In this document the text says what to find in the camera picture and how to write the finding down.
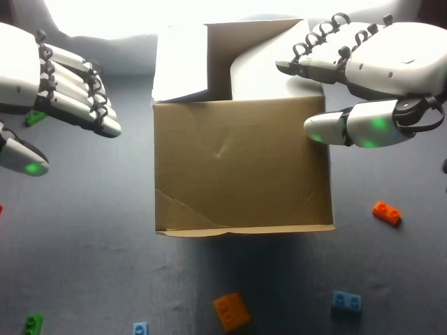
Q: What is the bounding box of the greyish blue toy brick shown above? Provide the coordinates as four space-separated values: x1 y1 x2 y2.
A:
330 290 363 318

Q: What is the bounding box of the grey tablecloth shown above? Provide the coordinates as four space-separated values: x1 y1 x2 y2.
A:
0 57 447 335

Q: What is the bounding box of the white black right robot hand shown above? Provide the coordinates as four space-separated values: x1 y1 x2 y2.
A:
274 13 447 149

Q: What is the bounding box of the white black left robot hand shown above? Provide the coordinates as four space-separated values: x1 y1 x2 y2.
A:
0 22 122 177

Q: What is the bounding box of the orange curved toy brick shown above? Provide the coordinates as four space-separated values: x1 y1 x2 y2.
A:
212 292 252 333

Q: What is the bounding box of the green toy brick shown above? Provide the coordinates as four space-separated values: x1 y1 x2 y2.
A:
23 313 45 335
23 110 49 128

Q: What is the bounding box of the orange flat toy brick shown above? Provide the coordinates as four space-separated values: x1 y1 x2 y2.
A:
372 200 403 228

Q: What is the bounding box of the cardboard box with flaps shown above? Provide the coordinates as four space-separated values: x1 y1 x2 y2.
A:
150 17 336 239

